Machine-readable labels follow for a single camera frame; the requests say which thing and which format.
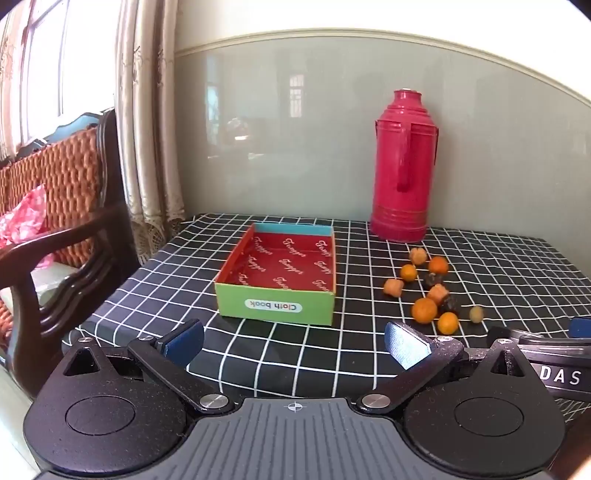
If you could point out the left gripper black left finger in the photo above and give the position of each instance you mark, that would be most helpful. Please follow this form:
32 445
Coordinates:
165 360

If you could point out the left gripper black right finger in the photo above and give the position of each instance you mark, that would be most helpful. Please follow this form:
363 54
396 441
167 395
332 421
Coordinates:
423 360

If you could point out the small orange tangerine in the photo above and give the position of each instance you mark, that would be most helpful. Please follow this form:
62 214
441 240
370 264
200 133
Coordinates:
448 324

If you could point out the large orange tangerine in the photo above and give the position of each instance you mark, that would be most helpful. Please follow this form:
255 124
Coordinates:
424 310

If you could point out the near dark brown fruit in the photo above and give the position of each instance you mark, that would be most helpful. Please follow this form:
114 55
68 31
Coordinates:
451 304

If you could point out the dark brown fruit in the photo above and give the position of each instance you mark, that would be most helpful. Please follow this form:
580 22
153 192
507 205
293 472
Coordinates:
451 304
432 279

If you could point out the middle carrot chunk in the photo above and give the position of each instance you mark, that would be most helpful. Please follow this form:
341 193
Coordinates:
438 293

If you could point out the left carrot chunk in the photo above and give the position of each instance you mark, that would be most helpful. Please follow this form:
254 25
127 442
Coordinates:
394 287

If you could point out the far dark brown fruit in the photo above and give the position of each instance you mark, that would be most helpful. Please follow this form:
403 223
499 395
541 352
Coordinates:
432 279

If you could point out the small orange kumquat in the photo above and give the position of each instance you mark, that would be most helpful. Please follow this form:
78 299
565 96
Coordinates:
409 273

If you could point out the black white checkered tablecloth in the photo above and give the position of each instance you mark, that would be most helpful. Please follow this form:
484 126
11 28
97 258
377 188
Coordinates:
520 282

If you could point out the far orange tangerine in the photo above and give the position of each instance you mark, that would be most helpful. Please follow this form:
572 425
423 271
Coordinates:
439 265

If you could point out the colourful cardboard box tray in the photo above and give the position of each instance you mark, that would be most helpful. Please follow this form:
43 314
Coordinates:
280 272

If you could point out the pink checkered cloth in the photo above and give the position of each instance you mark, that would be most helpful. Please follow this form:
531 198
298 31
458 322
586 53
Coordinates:
26 220

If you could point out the dark wooden sofa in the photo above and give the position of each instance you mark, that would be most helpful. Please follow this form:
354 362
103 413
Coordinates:
85 251

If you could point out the red thermos flask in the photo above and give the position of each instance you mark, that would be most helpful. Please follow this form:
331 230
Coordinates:
407 144

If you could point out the beige lace curtain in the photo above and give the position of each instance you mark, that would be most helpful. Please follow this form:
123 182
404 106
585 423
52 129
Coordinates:
146 128

